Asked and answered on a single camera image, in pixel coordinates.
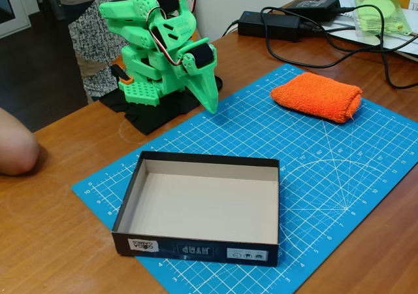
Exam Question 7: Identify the orange terry towel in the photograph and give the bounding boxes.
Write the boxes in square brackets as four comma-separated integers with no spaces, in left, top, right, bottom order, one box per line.
[270,72,363,124]

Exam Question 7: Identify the person's bare forearm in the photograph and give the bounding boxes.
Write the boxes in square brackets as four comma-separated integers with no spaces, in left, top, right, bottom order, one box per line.
[0,106,41,176]

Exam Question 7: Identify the orange black table clamp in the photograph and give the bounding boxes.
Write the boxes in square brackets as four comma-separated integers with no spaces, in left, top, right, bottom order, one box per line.
[110,64,133,86]

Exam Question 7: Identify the black power adapter blue light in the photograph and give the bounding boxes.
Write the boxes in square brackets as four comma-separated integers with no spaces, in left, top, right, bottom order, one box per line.
[237,10,302,42]

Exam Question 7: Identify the person in patterned garment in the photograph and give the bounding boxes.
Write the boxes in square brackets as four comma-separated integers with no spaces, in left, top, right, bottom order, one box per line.
[54,0,197,101]

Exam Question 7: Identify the black cardboard box tray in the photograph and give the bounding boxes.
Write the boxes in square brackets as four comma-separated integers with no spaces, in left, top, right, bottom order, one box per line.
[111,150,281,268]

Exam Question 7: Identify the flat black power adapter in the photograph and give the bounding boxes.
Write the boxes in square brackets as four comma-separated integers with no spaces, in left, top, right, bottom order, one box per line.
[285,0,341,22]

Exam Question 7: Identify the blue cutting mat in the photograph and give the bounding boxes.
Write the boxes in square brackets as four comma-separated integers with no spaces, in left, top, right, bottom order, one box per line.
[71,63,418,294]

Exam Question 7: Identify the green plastic bag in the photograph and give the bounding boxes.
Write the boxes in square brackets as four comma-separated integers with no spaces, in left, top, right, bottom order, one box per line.
[353,0,414,37]

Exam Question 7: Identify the white framed glass door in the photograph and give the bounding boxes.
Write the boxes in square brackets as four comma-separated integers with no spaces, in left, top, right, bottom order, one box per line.
[0,0,32,40]

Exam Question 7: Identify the white paper sheets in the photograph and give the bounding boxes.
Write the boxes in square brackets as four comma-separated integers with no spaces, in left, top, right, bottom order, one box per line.
[321,10,418,63]

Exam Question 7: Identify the red white servo cable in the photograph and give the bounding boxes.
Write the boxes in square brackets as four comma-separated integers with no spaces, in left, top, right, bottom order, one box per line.
[147,0,198,67]

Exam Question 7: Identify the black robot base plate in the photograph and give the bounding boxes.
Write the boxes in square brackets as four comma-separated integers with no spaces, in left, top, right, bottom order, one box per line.
[99,76,225,135]

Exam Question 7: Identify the black power cable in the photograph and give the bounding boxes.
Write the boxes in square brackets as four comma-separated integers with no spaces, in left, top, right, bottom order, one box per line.
[260,5,418,69]
[336,3,418,90]

